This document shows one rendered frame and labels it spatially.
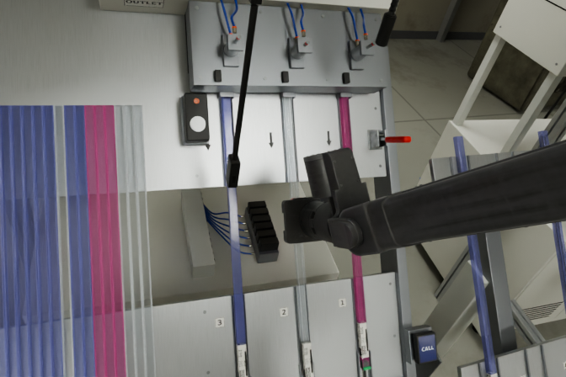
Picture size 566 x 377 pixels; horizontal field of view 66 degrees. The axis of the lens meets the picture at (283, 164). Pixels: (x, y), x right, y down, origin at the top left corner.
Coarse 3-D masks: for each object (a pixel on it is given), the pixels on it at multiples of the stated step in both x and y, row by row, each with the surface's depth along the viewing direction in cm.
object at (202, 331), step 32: (288, 288) 75; (320, 288) 77; (352, 288) 78; (384, 288) 81; (160, 320) 68; (192, 320) 70; (224, 320) 71; (256, 320) 73; (288, 320) 74; (320, 320) 76; (352, 320) 78; (384, 320) 80; (160, 352) 68; (192, 352) 69; (224, 352) 71; (256, 352) 72; (288, 352) 74; (320, 352) 76; (352, 352) 78; (384, 352) 80
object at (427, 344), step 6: (426, 336) 77; (432, 336) 78; (420, 342) 77; (426, 342) 77; (432, 342) 78; (420, 348) 77; (426, 348) 77; (432, 348) 78; (420, 354) 77; (426, 354) 77; (432, 354) 77; (420, 360) 77; (426, 360) 77
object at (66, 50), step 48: (0, 0) 65; (48, 0) 67; (96, 0) 69; (0, 48) 64; (48, 48) 66; (96, 48) 68; (144, 48) 71; (0, 96) 64; (48, 96) 66; (96, 96) 68; (144, 96) 70; (144, 144) 69; (240, 144) 74; (336, 144) 80
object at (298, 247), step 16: (288, 112) 76; (288, 128) 76; (288, 144) 75; (288, 160) 76; (288, 176) 76; (304, 272) 74; (304, 288) 74; (304, 304) 74; (304, 320) 74; (304, 336) 74
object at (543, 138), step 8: (544, 136) 88; (544, 144) 87; (552, 224) 87; (560, 224) 86; (560, 232) 86; (560, 240) 86; (560, 248) 86; (560, 256) 86; (560, 264) 86; (560, 272) 86
